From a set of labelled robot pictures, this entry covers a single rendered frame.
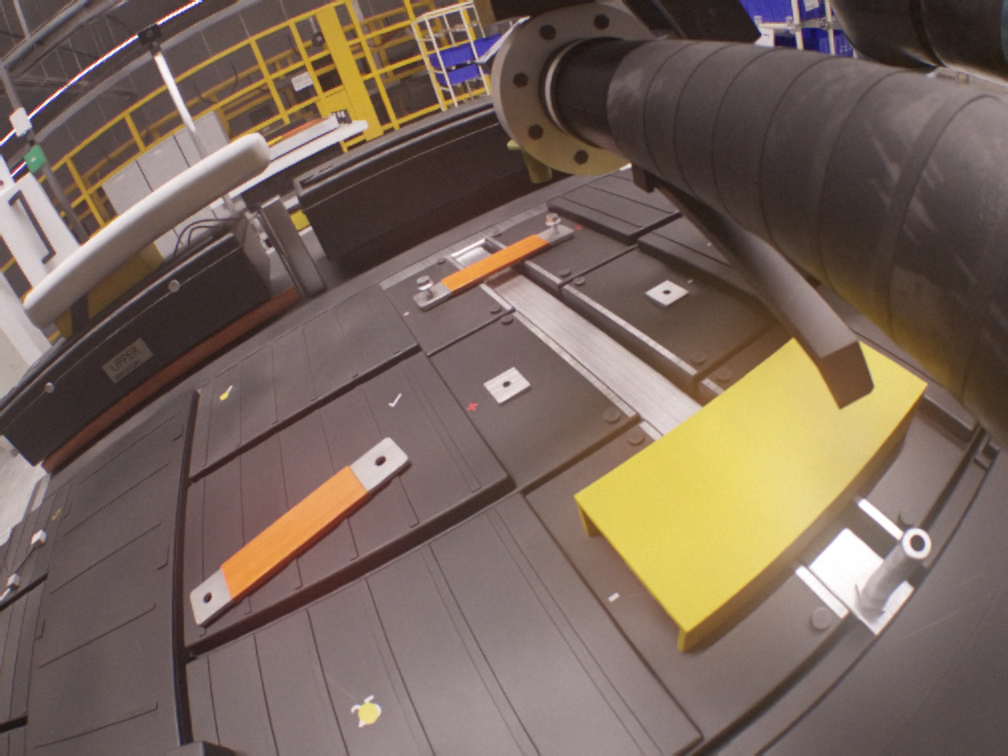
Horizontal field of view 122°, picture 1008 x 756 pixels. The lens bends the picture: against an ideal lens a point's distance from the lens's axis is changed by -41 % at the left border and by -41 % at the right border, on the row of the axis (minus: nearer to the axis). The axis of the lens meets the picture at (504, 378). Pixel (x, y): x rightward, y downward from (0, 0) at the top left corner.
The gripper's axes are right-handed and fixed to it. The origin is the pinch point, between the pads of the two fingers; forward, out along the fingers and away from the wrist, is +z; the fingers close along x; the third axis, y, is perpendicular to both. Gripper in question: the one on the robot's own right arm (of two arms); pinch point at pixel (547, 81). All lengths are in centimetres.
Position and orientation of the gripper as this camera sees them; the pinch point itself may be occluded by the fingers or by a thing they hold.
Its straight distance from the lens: 30.0
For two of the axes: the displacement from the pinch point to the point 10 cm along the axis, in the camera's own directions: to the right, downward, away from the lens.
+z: -6.8, 6.5, 3.4
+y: -1.9, -6.0, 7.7
